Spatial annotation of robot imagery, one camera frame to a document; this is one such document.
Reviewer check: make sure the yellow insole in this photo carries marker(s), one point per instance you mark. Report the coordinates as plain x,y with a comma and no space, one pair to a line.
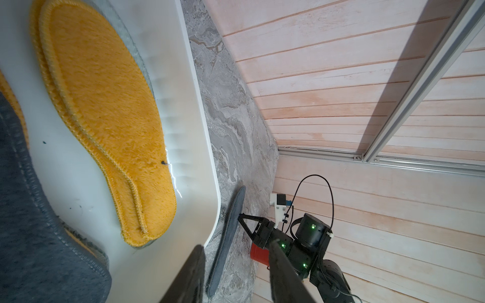
8,93
121,186
109,97

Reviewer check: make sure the dark grey insole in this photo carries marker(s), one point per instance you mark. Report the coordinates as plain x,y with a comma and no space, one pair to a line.
230,227
40,261

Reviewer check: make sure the red pencil cup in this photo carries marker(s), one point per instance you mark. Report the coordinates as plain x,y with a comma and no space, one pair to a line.
259,255

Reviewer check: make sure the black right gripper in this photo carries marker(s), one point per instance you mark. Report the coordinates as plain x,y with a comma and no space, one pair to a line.
302,248

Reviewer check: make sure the white plastic storage box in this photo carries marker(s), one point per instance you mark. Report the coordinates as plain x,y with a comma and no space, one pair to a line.
73,182

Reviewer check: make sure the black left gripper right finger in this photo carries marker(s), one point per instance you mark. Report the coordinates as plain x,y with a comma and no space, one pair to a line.
285,284

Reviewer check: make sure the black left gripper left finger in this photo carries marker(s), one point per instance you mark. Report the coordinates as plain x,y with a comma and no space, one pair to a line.
188,285

